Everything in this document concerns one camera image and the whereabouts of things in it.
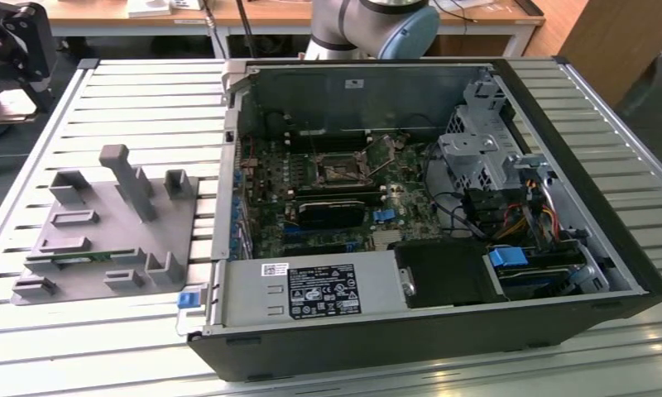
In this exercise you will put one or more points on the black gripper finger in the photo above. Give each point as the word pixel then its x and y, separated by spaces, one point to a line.
pixel 38 97

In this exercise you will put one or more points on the silver square CPU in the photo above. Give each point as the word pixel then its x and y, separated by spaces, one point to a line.
pixel 10 105

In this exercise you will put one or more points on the CPU socket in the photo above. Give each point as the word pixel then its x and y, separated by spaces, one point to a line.
pixel 339 175

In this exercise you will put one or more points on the black RAM slot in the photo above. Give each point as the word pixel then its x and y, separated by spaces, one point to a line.
pixel 336 190
pixel 336 198

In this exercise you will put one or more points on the white box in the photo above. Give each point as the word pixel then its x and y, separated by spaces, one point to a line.
pixel 148 9

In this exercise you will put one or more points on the grey plastic parts rack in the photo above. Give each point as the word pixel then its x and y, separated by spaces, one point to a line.
pixel 116 215

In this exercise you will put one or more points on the green RAM stick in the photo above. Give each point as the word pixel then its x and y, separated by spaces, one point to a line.
pixel 106 254

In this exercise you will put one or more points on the blue case latch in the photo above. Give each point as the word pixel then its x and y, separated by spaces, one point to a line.
pixel 188 300

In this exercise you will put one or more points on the black graphics card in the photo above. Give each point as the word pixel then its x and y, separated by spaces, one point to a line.
pixel 331 215

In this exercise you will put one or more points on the grey power supply unit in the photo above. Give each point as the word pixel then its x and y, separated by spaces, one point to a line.
pixel 253 289

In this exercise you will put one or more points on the blue board connector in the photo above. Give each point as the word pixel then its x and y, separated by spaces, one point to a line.
pixel 381 216

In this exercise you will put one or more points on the green motherboard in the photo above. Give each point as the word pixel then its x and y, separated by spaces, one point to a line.
pixel 408 198

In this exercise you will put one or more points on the silver finned heat sink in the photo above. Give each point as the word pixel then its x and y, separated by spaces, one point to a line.
pixel 387 240

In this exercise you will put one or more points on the silver metal drive cage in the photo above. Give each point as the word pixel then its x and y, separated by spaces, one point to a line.
pixel 468 144

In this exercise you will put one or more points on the white papers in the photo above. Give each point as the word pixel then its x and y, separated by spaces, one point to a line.
pixel 457 5

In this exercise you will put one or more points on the black open PC case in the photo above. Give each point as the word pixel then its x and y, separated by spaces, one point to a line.
pixel 364 347

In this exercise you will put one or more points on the black flat bay cover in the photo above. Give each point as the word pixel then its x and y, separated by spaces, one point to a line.
pixel 447 273

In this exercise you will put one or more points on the hard disk in blue carrier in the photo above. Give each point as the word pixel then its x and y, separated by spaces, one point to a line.
pixel 507 256

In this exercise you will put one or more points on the wooden cabinet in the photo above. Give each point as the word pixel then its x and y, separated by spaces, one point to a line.
pixel 612 41

